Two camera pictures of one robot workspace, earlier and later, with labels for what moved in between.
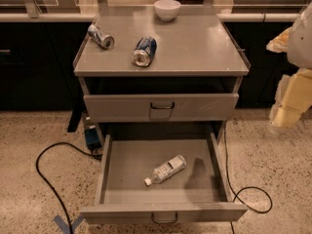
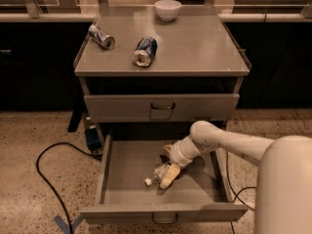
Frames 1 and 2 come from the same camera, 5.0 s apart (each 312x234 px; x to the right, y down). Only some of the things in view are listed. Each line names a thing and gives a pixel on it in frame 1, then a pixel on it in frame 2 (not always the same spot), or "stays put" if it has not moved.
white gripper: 301,46 → 177,155
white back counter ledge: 88,18 stays put
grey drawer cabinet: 134,66 stays put
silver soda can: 105,40 stays put
